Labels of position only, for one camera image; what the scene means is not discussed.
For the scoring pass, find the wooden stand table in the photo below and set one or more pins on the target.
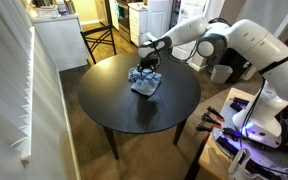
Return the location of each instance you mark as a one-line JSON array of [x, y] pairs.
[[210, 156]]

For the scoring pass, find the white blue bottle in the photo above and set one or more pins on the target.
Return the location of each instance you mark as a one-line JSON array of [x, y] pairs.
[[62, 7]]

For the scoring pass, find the metal cup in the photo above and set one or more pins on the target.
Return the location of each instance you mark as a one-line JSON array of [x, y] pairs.
[[70, 6]]

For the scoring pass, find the white counter cabinet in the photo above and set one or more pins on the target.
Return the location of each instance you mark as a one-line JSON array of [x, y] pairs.
[[62, 41]]

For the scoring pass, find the white window blinds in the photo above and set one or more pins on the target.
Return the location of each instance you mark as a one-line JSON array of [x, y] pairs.
[[4, 73]]

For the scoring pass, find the white panelled door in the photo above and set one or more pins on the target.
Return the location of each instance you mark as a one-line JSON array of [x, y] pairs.
[[159, 16]]

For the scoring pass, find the white trash can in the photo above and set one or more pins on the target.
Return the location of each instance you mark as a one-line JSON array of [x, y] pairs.
[[221, 74]]

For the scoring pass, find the steel oven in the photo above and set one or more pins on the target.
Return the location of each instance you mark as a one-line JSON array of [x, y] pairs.
[[123, 20]]

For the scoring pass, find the blue towel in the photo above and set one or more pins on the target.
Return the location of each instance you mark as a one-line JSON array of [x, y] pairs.
[[145, 85]]

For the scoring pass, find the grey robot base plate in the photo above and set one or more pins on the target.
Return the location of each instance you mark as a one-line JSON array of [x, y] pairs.
[[227, 113]]

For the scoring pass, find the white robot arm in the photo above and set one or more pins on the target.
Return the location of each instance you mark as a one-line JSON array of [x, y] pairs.
[[250, 36]]

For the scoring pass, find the white handheld controller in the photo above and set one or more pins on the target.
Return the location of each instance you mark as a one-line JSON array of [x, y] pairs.
[[238, 166]]

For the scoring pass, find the white kitchen cabinet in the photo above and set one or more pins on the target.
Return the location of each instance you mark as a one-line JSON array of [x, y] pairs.
[[137, 23]]

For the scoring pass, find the black cabinet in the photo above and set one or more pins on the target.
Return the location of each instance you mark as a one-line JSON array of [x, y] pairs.
[[232, 58]]

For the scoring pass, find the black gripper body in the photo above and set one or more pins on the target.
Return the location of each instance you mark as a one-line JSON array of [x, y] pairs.
[[149, 63]]

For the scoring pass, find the white container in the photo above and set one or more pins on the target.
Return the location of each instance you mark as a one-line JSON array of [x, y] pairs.
[[47, 12]]

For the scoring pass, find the black orange clamp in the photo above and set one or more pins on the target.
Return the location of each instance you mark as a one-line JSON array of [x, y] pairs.
[[204, 128], [215, 113], [210, 120]]

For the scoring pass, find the round black table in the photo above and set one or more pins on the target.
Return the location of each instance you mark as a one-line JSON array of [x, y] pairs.
[[117, 100]]

